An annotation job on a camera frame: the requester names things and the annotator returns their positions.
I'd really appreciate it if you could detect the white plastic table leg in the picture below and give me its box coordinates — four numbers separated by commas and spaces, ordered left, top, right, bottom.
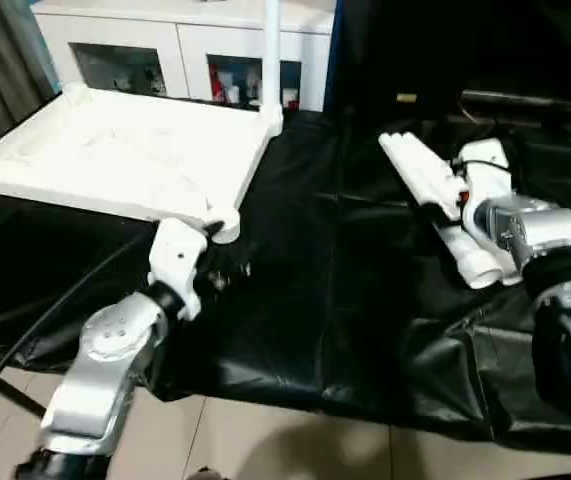
399, 130, 522, 284
378, 134, 499, 290
259, 0, 285, 137
389, 132, 516, 287

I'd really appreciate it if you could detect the white plastic table top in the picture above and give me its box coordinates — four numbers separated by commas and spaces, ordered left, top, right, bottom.
0, 84, 285, 245

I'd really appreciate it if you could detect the dark low bench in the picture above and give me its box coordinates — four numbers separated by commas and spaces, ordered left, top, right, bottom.
459, 87, 571, 122

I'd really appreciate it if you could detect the black mat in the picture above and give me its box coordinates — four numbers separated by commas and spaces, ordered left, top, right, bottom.
0, 107, 571, 444

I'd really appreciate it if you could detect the black speaker with gold label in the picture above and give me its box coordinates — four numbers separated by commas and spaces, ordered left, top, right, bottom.
324, 0, 571, 122

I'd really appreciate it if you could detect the white glass-door cabinet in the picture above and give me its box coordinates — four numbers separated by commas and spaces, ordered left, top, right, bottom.
32, 0, 339, 114

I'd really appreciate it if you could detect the grey-brown curtain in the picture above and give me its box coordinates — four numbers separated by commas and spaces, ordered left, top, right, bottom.
0, 0, 62, 137

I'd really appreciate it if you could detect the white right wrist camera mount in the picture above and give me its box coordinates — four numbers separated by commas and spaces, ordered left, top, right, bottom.
447, 138, 515, 237

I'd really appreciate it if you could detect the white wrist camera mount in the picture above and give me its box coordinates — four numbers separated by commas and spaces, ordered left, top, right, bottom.
148, 218, 211, 322
447, 138, 515, 237

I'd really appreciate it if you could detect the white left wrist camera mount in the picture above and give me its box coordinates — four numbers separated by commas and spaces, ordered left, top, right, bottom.
148, 218, 211, 322

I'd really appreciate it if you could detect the black folding table frame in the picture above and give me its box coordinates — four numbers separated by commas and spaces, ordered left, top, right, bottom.
0, 359, 47, 417

